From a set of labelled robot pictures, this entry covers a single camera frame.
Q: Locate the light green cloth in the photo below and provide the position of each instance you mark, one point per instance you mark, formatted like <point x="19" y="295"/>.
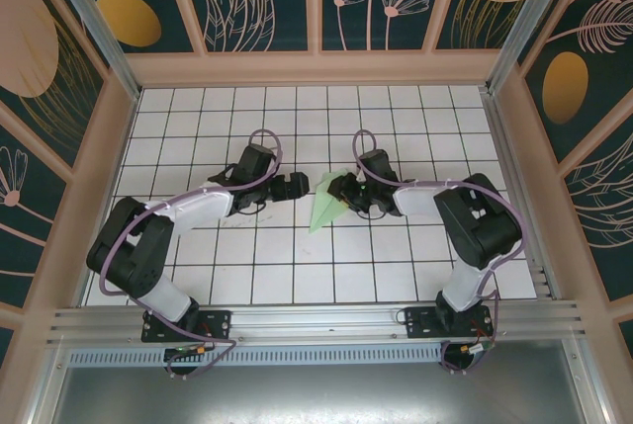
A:
<point x="321" y="211"/>

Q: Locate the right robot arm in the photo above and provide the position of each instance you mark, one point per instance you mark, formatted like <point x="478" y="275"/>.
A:
<point x="465" y="285"/>

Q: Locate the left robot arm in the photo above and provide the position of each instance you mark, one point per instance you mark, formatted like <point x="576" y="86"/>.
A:
<point x="198" y="206"/>

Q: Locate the grey metal sheet panel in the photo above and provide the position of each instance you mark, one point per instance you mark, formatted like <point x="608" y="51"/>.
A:
<point x="316" y="394"/>

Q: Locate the long aluminium mounting rail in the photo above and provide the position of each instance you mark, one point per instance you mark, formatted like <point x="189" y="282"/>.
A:
<point x="316" y="320"/>

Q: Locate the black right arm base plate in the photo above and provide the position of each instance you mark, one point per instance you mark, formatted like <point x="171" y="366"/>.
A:
<point x="420" y="325"/>

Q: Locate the aluminium side rail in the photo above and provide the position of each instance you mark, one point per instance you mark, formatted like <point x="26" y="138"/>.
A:
<point x="519" y="196"/>

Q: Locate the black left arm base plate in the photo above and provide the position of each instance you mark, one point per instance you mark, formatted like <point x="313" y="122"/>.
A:
<point x="217" y="322"/>

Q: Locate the aluminium corner post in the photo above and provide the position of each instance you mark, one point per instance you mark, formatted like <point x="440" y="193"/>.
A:
<point x="524" y="24"/>
<point x="99" y="33"/>

